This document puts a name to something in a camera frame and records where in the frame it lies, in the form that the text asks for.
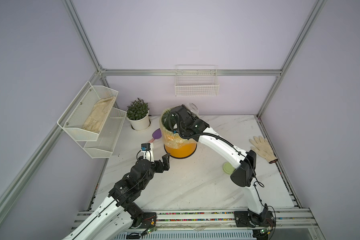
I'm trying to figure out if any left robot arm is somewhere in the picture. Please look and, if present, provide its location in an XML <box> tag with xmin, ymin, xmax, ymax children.
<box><xmin>65</xmin><ymin>154</ymin><xmax>170</xmax><ymax>240</ymax></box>

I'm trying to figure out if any glass oatmeal jar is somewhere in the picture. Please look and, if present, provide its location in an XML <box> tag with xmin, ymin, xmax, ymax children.
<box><xmin>186</xmin><ymin>103</ymin><xmax>199</xmax><ymax>116</ymax></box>

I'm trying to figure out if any lower white mesh shelf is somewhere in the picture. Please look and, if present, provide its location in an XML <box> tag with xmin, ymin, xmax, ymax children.
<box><xmin>84</xmin><ymin>108</ymin><xmax>127</xmax><ymax>159</ymax></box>

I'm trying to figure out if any green jar lid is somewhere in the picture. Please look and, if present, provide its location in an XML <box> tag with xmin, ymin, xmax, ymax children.
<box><xmin>223</xmin><ymin>162</ymin><xmax>236</xmax><ymax>175</ymax></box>

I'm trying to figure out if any aluminium mounting rail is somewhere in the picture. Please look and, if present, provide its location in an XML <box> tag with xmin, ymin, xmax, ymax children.
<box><xmin>77</xmin><ymin>206</ymin><xmax>325</xmax><ymax>240</ymax></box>

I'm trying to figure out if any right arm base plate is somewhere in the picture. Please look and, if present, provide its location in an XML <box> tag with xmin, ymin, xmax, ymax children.
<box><xmin>234</xmin><ymin>210</ymin><xmax>276</xmax><ymax>228</ymax></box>

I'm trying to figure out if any upper white mesh shelf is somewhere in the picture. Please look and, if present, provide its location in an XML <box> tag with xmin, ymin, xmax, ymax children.
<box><xmin>57</xmin><ymin>82</ymin><xmax>119</xmax><ymax>142</ymax></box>

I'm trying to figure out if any beige cloth in shelf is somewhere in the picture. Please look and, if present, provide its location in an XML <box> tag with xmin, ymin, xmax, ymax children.
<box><xmin>82</xmin><ymin>97</ymin><xmax>116</xmax><ymax>134</ymax></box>

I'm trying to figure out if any white work glove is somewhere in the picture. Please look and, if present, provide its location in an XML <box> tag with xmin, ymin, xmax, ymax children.
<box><xmin>249</xmin><ymin>136</ymin><xmax>279</xmax><ymax>164</ymax></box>

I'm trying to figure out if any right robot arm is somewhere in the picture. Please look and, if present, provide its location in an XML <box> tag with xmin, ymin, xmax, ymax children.
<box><xmin>164</xmin><ymin>105</ymin><xmax>269</xmax><ymax>227</ymax></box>

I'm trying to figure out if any white mesh shelf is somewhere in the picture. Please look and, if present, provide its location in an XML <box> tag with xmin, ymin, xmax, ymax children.
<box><xmin>57</xmin><ymin>82</ymin><xmax>119</xmax><ymax>142</ymax></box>
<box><xmin>84</xmin><ymin>108</ymin><xmax>127</xmax><ymax>159</ymax></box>

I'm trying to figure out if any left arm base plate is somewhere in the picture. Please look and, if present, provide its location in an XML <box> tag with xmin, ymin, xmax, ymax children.
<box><xmin>131</xmin><ymin>212</ymin><xmax>157</xmax><ymax>230</ymax></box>

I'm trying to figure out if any orange trash bin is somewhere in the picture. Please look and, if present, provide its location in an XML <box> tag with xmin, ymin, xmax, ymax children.
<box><xmin>164</xmin><ymin>143</ymin><xmax>197</xmax><ymax>159</ymax></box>

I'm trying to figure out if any white wire wall basket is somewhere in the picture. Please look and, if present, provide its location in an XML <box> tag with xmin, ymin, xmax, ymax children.
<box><xmin>175</xmin><ymin>65</ymin><xmax>220</xmax><ymax>97</ymax></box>

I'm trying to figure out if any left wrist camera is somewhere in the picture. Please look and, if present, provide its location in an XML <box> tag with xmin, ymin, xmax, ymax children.
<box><xmin>139</xmin><ymin>143</ymin><xmax>154</xmax><ymax>162</ymax></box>

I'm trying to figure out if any potted green plant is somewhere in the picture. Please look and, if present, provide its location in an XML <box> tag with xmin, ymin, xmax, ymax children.
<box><xmin>127</xmin><ymin>98</ymin><xmax>150</xmax><ymax>131</ymax></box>

